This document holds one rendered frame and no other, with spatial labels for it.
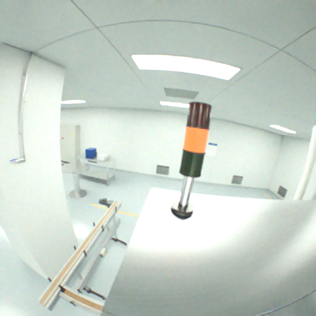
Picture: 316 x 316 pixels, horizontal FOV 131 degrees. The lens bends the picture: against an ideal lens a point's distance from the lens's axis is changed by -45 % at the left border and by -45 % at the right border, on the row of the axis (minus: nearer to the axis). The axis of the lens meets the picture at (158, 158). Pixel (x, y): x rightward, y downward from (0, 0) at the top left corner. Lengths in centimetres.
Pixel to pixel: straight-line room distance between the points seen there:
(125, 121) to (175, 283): 593
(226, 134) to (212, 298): 593
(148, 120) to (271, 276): 566
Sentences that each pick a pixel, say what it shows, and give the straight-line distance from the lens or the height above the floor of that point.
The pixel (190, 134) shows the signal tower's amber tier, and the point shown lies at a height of 228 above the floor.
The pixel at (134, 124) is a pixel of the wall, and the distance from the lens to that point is 585.
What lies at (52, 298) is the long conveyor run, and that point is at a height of 93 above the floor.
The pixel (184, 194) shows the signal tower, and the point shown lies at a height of 215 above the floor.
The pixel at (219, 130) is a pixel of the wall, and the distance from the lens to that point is 590.
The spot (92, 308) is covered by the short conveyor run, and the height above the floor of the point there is 97.
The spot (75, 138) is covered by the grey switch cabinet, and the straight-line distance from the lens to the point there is 707.
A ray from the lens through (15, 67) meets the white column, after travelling 154.
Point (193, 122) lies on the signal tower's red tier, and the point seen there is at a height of 231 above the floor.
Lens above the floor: 229
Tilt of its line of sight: 14 degrees down
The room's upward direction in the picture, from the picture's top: 7 degrees clockwise
